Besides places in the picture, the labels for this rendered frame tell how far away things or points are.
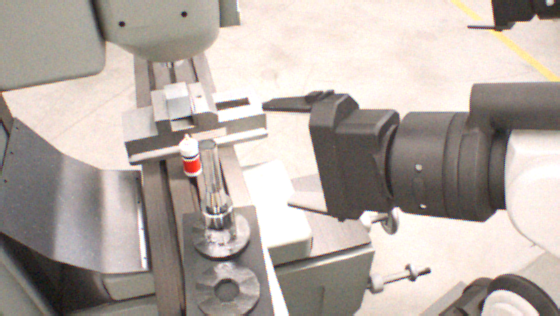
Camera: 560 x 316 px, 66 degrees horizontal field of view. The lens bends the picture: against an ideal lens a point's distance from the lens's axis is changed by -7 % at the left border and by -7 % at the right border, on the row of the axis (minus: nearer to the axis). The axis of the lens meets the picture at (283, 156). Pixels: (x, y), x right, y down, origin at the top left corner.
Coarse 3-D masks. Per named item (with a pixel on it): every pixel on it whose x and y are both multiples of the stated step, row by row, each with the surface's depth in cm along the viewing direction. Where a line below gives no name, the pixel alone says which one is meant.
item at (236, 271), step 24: (192, 216) 73; (240, 216) 72; (192, 240) 69; (240, 240) 68; (192, 264) 67; (216, 264) 66; (240, 264) 66; (264, 264) 67; (192, 288) 64; (216, 288) 63; (240, 288) 62; (264, 288) 64; (192, 312) 61; (216, 312) 60; (240, 312) 60; (264, 312) 61
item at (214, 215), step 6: (228, 198) 66; (204, 204) 65; (228, 204) 65; (204, 210) 64; (210, 210) 64; (216, 210) 64; (222, 210) 64; (228, 210) 64; (204, 216) 64; (210, 216) 63; (216, 216) 63; (222, 216) 64; (228, 216) 64
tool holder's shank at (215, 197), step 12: (204, 144) 57; (216, 144) 57; (204, 156) 57; (216, 156) 58; (204, 168) 59; (216, 168) 59; (204, 180) 60; (216, 180) 60; (204, 192) 63; (216, 192) 62; (216, 204) 63
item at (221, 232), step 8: (232, 216) 66; (208, 224) 65; (216, 224) 64; (224, 224) 65; (232, 224) 66; (208, 232) 66; (216, 232) 66; (224, 232) 66; (232, 232) 67; (208, 240) 68; (216, 240) 67; (224, 240) 67
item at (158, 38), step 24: (96, 0) 63; (120, 0) 63; (144, 0) 64; (168, 0) 65; (192, 0) 66; (216, 0) 70; (120, 24) 65; (144, 24) 66; (168, 24) 67; (192, 24) 69; (216, 24) 73; (144, 48) 70; (168, 48) 71; (192, 48) 73
